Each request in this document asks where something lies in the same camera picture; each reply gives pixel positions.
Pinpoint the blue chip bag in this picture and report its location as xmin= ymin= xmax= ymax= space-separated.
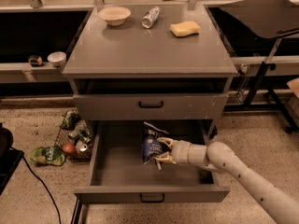
xmin=141 ymin=121 xmax=170 ymax=170

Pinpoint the open grey middle drawer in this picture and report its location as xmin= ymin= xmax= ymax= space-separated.
xmin=75 ymin=120 xmax=230 ymax=204

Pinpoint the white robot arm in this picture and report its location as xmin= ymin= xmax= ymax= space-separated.
xmin=156 ymin=137 xmax=299 ymax=224

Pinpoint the yellow sponge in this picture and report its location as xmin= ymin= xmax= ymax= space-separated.
xmin=170 ymin=21 xmax=201 ymax=37

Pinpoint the black tray stand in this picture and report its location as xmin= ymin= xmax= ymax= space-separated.
xmin=209 ymin=0 xmax=299 ymax=133

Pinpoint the silver crushed can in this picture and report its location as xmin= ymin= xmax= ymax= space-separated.
xmin=141 ymin=7 xmax=161 ymax=29

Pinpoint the black power cable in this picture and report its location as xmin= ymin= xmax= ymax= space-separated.
xmin=21 ymin=156 xmax=63 ymax=224

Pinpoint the black wire basket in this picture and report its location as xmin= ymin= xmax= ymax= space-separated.
xmin=55 ymin=120 xmax=93 ymax=161

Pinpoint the grey drawer cabinet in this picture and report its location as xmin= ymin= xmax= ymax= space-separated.
xmin=63 ymin=3 xmax=236 ymax=134

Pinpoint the beige paper bowl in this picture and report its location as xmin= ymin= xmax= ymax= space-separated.
xmin=98 ymin=7 xmax=131 ymax=26

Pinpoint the red apple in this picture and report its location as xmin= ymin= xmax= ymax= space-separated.
xmin=63 ymin=144 xmax=76 ymax=154

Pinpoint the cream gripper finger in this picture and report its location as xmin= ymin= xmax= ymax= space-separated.
xmin=158 ymin=137 xmax=175 ymax=149
xmin=154 ymin=152 xmax=176 ymax=164

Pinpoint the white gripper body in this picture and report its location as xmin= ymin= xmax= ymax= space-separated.
xmin=171 ymin=140 xmax=209 ymax=166

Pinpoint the dark green snack bag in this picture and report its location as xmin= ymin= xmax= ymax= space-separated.
xmin=61 ymin=110 xmax=80 ymax=130

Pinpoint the black equipment at left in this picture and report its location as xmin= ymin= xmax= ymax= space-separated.
xmin=0 ymin=124 xmax=24 ymax=195

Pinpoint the green soda can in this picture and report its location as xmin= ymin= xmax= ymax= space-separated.
xmin=78 ymin=130 xmax=92 ymax=144

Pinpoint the tape measure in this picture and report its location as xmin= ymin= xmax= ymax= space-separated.
xmin=28 ymin=55 xmax=43 ymax=66

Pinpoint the small white bowl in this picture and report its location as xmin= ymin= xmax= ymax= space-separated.
xmin=48 ymin=51 xmax=66 ymax=67

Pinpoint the silver soda can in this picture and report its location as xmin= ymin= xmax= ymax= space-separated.
xmin=76 ymin=140 xmax=89 ymax=153

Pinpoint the closed grey top drawer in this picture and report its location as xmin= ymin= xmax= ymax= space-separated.
xmin=73 ymin=94 xmax=228 ymax=120

